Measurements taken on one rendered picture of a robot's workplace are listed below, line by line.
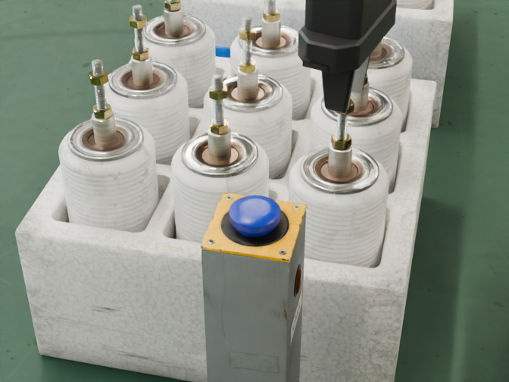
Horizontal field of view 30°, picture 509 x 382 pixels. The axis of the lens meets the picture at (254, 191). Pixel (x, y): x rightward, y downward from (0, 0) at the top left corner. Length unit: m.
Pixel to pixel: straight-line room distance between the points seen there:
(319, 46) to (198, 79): 0.38
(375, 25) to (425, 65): 0.58
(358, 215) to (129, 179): 0.23
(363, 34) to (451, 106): 0.72
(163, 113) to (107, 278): 0.19
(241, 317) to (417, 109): 0.46
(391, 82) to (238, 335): 0.41
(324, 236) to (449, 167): 0.49
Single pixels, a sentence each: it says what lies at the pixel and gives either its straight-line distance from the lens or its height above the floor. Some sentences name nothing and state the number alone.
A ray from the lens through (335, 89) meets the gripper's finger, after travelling 0.84.
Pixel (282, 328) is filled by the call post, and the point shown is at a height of 0.24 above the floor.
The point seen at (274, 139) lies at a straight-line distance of 1.01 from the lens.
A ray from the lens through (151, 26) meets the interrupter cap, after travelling 1.16.
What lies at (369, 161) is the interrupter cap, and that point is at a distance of 0.92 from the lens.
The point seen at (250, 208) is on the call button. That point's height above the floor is 0.33.
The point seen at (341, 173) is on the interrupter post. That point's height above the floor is 0.26.
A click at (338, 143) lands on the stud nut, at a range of 0.88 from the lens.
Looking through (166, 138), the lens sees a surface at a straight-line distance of 1.05.
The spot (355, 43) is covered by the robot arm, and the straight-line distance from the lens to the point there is 0.78.
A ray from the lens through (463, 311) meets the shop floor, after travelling 1.15.
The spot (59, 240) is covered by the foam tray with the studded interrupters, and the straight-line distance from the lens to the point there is 0.96.
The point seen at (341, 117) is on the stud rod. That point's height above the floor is 0.31.
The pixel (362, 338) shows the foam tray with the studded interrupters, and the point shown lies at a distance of 0.94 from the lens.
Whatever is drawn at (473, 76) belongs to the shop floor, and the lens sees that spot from 1.59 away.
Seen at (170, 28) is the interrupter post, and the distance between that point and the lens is 1.14.
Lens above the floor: 0.79
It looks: 37 degrees down
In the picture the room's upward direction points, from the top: straight up
